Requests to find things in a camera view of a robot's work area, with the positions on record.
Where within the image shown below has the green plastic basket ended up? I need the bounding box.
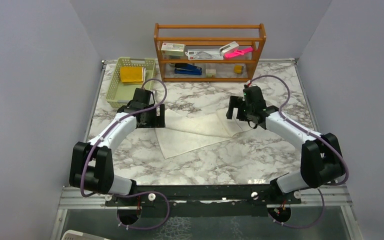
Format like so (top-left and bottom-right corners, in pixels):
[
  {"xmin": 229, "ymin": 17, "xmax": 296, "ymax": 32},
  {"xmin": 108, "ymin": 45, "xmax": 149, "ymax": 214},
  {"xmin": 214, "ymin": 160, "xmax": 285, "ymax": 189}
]
[{"xmin": 105, "ymin": 57, "xmax": 157, "ymax": 109}]

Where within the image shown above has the wooden shelf rack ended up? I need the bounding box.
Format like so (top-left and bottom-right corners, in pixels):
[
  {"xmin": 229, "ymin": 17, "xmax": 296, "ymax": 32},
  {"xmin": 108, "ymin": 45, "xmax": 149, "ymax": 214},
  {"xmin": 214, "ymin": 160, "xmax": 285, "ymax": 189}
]
[{"xmin": 153, "ymin": 23, "xmax": 267, "ymax": 82}]

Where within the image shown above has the aluminium rail frame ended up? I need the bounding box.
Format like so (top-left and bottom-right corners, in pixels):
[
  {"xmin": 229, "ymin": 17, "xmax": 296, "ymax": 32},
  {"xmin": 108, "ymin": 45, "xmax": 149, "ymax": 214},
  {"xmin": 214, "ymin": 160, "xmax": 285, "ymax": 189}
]
[{"xmin": 51, "ymin": 186, "xmax": 352, "ymax": 240}]

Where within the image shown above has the cream white towel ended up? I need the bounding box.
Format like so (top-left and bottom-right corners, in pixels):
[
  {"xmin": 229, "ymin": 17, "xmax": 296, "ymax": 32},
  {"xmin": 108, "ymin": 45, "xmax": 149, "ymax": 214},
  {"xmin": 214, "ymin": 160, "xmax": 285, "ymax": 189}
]
[{"xmin": 155, "ymin": 108, "xmax": 251, "ymax": 159}]

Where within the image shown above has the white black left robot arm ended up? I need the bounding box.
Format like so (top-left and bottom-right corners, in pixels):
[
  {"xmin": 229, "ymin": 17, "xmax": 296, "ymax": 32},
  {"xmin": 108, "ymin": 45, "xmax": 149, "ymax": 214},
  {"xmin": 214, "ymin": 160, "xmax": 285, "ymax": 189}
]
[{"xmin": 69, "ymin": 88, "xmax": 165, "ymax": 206}]

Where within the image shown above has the white tray corner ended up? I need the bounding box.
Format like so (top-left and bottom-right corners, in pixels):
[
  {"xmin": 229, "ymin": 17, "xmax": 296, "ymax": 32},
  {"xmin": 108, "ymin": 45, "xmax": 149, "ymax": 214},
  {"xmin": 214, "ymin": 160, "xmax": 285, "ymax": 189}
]
[{"xmin": 61, "ymin": 230, "xmax": 109, "ymax": 240}]

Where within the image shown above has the small yellow block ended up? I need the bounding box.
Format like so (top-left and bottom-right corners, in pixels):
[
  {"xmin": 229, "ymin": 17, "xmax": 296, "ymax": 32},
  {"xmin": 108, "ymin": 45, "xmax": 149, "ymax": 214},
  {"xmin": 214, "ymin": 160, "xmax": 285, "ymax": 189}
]
[{"xmin": 233, "ymin": 65, "xmax": 244, "ymax": 75}]

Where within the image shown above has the white green box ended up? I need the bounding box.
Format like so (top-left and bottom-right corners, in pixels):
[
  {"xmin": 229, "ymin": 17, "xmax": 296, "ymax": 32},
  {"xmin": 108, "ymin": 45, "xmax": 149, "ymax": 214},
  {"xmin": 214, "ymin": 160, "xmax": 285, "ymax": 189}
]
[{"xmin": 160, "ymin": 42, "xmax": 186, "ymax": 57}]

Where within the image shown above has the white stapler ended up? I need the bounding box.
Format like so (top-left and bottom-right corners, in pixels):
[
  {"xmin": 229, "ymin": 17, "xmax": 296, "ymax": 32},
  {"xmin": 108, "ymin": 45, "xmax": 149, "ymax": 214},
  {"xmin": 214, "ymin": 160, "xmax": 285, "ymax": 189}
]
[{"xmin": 219, "ymin": 41, "xmax": 240, "ymax": 56}]

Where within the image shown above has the blue black stapler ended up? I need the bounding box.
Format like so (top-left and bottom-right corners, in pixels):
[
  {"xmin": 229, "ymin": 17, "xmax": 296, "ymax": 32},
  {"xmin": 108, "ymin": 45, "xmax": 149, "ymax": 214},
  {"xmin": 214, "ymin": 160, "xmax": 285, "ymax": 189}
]
[{"xmin": 174, "ymin": 63, "xmax": 202, "ymax": 76}]

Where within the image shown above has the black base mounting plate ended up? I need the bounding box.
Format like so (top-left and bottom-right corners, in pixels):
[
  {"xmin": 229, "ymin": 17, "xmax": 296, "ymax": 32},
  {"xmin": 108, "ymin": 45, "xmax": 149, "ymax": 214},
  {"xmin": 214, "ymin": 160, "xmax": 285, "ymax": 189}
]
[{"xmin": 105, "ymin": 184, "xmax": 302, "ymax": 222}]

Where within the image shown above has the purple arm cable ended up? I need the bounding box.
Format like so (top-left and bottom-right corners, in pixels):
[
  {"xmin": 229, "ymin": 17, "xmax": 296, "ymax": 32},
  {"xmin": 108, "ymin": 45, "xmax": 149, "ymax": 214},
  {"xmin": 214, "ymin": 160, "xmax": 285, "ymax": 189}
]
[
  {"xmin": 248, "ymin": 74, "xmax": 350, "ymax": 230},
  {"xmin": 79, "ymin": 78, "xmax": 172, "ymax": 231}
]

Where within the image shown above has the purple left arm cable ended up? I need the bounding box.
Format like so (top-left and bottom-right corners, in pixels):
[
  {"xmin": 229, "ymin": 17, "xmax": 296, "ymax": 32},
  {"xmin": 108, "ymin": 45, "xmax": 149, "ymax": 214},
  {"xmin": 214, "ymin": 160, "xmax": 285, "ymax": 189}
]
[{"xmin": 79, "ymin": 78, "xmax": 172, "ymax": 231}]

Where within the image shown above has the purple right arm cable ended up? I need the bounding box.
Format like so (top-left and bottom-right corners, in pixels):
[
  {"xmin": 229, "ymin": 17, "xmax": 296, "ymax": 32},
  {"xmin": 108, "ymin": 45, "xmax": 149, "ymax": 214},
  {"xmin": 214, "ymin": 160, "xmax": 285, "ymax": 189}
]
[{"xmin": 248, "ymin": 74, "xmax": 350, "ymax": 230}]

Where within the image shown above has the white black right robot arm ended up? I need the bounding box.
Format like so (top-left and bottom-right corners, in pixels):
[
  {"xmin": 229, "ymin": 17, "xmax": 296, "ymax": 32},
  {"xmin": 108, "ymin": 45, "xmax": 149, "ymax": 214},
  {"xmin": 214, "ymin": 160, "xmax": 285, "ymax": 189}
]
[{"xmin": 226, "ymin": 86, "xmax": 347, "ymax": 204}]

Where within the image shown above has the small white eraser box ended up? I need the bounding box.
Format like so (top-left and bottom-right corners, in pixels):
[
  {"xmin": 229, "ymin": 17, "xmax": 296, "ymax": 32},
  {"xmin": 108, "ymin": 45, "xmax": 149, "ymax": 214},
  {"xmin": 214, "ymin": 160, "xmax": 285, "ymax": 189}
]
[{"xmin": 205, "ymin": 63, "xmax": 217, "ymax": 78}]

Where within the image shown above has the yellow brown bear towel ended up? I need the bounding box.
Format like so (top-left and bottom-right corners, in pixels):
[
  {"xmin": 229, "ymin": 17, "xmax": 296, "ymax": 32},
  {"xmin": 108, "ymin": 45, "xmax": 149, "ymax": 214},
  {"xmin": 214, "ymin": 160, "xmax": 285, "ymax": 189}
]
[{"xmin": 119, "ymin": 66, "xmax": 146, "ymax": 84}]

